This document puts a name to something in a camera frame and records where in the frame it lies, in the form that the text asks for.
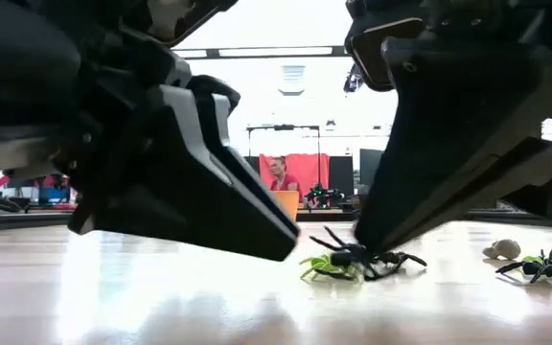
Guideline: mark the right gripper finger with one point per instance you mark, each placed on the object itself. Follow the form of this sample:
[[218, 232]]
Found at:
[[448, 134], [511, 179]]

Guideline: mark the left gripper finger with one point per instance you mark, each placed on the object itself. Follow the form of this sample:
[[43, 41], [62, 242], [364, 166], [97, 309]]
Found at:
[[223, 120], [175, 201]]

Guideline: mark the black background robot arm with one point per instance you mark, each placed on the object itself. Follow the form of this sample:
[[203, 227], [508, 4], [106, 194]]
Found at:
[[323, 195]]

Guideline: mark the black backdrop panel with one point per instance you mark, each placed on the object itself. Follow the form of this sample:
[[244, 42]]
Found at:
[[340, 175]]

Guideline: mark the yellow plastic bin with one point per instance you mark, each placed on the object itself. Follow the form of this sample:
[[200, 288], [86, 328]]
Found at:
[[288, 203]]

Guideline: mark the red cloth backdrop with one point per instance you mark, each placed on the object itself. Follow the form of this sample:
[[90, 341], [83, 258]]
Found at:
[[312, 167]]

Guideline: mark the silver ribbed ceiling duct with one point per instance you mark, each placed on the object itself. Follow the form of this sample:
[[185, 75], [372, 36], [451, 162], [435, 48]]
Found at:
[[292, 79]]

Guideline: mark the large black computer monitor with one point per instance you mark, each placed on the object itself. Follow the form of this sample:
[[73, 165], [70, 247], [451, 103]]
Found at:
[[371, 167]]

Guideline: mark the black plastic toy spider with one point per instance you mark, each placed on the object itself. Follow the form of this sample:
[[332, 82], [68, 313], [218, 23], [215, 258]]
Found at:
[[350, 256], [393, 259], [544, 270]]

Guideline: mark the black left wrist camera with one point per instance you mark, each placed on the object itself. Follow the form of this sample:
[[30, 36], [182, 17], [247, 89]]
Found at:
[[170, 19]]

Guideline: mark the person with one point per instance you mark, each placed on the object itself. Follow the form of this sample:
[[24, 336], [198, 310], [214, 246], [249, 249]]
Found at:
[[283, 179]]

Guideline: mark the white plastic toy skull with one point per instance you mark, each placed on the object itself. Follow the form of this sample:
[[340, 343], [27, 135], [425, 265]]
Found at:
[[502, 249]]

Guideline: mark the black overhead light bar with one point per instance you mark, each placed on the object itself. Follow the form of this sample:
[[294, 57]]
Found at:
[[257, 52]]

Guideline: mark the black hanging camera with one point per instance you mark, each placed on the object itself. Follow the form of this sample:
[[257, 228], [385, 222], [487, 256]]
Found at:
[[352, 81]]

